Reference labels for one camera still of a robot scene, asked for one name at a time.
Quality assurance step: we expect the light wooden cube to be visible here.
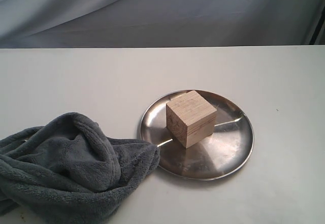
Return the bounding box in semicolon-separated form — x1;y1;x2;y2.
166;90;217;149

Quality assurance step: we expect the grey fleece towel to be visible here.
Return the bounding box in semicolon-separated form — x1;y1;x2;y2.
1;112;160;223

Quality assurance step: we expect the round stainless steel plate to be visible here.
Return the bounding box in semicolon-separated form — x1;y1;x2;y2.
138;90;254;181

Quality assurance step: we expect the grey backdrop cloth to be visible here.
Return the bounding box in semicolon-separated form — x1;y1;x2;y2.
1;0;324;48

